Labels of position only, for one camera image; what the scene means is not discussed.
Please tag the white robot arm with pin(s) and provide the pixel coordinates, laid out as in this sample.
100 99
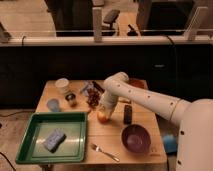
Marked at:
194 119

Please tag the yellow red apple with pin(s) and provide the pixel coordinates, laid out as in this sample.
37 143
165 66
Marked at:
101 117

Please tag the red bowl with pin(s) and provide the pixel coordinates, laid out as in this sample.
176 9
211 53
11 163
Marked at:
136 83

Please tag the silver fork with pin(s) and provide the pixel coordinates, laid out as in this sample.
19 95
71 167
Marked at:
98 149

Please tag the black remote control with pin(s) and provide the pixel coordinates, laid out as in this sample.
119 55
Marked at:
127 114

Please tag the snack bag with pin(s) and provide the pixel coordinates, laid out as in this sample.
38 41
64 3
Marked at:
87 85

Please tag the bunch of dark grapes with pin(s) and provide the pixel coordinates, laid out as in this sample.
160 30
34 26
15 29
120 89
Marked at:
93 98

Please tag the purple bowl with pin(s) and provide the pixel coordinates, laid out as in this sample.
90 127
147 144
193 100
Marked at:
136 139

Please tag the white paper cup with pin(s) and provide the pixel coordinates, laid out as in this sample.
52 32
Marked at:
62 85

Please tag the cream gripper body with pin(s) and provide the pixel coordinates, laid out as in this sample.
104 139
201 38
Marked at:
106 112

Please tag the small metal cup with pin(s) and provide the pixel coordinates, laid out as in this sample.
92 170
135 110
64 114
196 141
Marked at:
71 99

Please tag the blue sponge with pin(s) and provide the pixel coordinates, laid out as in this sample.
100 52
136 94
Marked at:
52 142

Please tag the black office chair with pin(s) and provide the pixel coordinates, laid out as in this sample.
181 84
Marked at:
108 21

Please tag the green plastic tray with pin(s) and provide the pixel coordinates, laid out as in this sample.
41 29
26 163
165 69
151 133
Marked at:
41 125

